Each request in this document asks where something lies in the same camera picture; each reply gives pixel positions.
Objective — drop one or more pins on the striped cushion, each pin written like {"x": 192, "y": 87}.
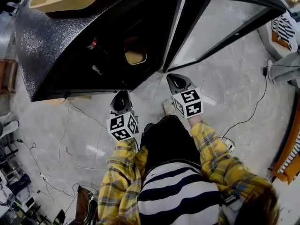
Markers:
{"x": 283, "y": 29}

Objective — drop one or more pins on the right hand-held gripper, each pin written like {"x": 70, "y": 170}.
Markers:
{"x": 189, "y": 102}

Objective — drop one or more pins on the person's black trouser legs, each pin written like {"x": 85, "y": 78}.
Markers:
{"x": 168, "y": 139}

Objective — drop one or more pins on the person's striped shirt torso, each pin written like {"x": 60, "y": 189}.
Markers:
{"x": 178, "y": 196}

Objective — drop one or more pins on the wooden crate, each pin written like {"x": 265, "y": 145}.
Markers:
{"x": 8, "y": 76}

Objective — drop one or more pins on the flat cardboard piece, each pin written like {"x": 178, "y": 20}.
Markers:
{"x": 70, "y": 99}

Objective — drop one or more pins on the person's right forearm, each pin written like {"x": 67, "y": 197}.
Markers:
{"x": 218, "y": 158}

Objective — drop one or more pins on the glass mini fridge door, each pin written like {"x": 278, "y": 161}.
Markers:
{"x": 225, "y": 24}

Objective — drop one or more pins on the person's white shoe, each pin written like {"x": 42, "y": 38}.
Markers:
{"x": 168, "y": 107}

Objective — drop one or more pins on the small yellow container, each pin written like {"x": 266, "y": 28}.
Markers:
{"x": 136, "y": 56}

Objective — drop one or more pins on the small white socket strip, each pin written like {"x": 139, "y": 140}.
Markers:
{"x": 43, "y": 177}

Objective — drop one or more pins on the person's left forearm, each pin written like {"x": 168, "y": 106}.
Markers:
{"x": 117, "y": 184}

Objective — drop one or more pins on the black mini fridge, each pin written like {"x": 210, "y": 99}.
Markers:
{"x": 58, "y": 55}

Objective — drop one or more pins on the white power strip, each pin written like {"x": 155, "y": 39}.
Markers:
{"x": 230, "y": 144}

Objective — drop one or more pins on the orange chair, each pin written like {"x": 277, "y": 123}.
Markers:
{"x": 287, "y": 158}

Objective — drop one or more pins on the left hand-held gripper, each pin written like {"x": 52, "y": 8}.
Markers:
{"x": 122, "y": 125}

